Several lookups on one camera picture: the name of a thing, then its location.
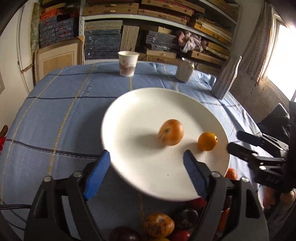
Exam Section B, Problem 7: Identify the large orange tangerine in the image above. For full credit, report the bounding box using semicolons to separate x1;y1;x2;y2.
225;168;238;180

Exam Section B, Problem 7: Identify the small orange fruit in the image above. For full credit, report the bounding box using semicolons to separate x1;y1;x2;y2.
197;132;218;152

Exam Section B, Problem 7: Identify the tan round fruit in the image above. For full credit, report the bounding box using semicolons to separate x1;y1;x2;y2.
158;119;184;146

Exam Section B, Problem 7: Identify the white round plate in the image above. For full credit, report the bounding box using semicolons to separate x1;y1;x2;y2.
101;88;230;201

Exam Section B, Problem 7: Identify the red cherry tomato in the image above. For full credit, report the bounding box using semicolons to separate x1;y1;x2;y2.
171;230;191;241

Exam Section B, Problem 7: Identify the dark purple plum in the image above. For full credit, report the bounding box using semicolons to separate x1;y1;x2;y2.
109;226;141;241

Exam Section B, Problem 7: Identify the grey striped bottle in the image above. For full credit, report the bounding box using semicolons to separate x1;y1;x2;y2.
211;54;242;100

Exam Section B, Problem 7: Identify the white drink can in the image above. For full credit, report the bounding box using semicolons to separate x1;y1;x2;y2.
175;58;195;83

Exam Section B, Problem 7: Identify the brown plush toy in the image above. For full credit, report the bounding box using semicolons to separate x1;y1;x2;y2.
0;125;9;152

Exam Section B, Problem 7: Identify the white paper cup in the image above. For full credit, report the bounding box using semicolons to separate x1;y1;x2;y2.
118;51;139;77

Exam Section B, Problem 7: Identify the pink crumpled cloth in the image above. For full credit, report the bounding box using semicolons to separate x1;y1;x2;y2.
176;30;207;53

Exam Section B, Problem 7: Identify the metal storage shelf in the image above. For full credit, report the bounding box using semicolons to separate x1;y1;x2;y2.
79;1;240;71

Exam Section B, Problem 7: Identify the framed wooden panel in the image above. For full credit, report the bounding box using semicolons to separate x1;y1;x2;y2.
34;36;85;84

